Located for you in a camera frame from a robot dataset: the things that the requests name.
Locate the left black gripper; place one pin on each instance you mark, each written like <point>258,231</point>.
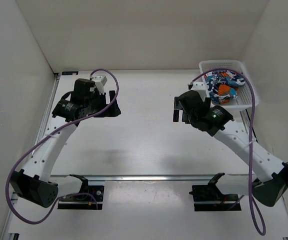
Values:
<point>114,111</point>

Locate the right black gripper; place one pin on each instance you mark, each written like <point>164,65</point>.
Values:
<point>177,106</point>

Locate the colourful patterned shorts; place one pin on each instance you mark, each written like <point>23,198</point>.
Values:
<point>222,85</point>

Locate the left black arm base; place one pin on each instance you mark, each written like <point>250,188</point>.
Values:
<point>90,196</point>

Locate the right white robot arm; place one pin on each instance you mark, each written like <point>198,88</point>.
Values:
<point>269,179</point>

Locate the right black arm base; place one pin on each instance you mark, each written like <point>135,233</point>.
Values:
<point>208,198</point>

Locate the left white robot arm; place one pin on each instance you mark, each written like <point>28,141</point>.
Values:
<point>32,182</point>

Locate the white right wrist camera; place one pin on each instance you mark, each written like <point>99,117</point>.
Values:
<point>199,87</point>

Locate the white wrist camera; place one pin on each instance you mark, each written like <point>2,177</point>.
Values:
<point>100,82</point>
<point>199,87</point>

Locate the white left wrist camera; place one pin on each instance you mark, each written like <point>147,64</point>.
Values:
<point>100,82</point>

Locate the black corner bracket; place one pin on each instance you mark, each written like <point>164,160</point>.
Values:
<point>69,73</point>

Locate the aluminium left rail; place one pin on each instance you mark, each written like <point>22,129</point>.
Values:
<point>47,109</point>

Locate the aluminium rail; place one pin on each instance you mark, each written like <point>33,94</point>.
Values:
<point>47,109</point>
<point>245,118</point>
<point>150,178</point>

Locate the aluminium right rail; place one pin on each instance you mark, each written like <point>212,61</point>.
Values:
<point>245,118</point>

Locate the aluminium front rail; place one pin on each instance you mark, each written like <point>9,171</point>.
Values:
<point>150,178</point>

